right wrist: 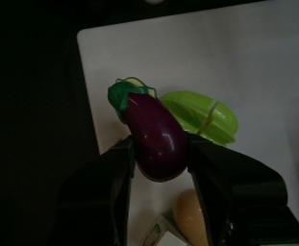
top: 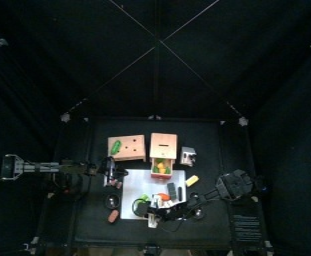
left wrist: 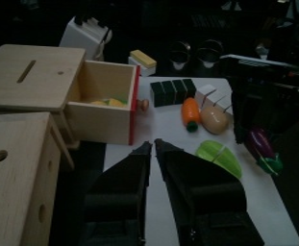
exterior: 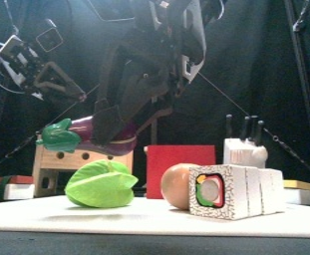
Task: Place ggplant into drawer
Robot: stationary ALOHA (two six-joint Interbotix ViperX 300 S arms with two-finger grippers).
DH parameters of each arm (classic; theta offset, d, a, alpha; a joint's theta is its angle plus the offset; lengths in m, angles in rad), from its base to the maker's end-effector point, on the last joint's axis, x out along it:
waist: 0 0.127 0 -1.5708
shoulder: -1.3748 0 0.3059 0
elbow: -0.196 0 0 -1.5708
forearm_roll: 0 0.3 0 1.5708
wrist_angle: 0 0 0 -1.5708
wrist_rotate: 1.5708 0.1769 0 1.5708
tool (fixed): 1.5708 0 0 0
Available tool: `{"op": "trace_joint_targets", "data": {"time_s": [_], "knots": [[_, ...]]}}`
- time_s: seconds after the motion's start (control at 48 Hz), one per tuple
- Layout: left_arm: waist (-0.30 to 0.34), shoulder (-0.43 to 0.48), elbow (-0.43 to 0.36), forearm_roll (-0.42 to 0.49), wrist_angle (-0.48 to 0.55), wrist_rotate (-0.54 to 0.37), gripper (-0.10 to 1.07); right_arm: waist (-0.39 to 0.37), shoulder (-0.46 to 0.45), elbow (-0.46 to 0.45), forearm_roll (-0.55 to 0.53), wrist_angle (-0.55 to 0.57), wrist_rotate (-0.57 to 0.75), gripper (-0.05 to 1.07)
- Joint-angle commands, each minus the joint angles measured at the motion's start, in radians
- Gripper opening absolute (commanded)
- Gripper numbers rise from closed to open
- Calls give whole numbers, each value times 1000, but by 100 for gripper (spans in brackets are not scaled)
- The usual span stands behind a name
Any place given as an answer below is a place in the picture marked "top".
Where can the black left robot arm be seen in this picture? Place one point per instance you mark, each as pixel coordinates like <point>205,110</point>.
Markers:
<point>37,166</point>

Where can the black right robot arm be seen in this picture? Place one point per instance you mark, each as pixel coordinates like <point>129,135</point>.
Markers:
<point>232,183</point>

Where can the wooden drawer with red front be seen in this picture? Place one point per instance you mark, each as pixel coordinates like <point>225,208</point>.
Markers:
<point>161,175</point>

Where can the wooden drawer cabinet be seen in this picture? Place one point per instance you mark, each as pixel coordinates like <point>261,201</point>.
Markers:
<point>163,145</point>

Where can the light green toy food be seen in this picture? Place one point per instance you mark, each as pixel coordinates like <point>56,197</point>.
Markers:
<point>144,197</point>

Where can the white mat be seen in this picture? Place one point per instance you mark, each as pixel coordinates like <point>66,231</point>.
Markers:
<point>134,183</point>

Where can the thin black bar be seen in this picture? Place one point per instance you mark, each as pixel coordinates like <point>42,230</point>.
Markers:
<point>179,193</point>

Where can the orange toy food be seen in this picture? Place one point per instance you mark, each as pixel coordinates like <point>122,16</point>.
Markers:
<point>163,196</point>

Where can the small round black cup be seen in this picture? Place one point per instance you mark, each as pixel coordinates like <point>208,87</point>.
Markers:
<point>199,213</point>

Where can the round black bowl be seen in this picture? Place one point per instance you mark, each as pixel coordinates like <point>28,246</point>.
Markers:
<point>112,201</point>

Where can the wide black bar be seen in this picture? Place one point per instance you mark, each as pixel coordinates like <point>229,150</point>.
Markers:
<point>171,191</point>

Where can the wooden box with holes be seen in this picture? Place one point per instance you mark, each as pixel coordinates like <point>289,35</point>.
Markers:
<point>130,150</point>

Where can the reddish brown toy sausage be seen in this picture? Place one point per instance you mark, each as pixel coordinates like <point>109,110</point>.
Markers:
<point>112,216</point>

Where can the yellow block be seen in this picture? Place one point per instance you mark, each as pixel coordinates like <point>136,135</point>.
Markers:
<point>191,180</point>

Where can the small green toy food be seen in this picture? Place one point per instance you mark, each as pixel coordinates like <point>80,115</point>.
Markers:
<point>155,169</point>
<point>167,170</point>

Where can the yellow toy food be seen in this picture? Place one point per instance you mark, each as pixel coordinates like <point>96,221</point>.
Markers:
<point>161,167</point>

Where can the small grey box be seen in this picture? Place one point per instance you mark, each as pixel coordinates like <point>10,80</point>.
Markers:
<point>188,156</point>

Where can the white printed label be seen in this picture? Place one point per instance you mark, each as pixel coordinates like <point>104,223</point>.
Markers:
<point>245,229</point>

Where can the metal frame middle bracket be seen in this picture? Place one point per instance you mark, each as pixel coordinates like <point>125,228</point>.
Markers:
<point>153,117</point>

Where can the metal frame corner bracket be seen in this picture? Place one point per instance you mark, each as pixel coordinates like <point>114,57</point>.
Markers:
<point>64,117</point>
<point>243,121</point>

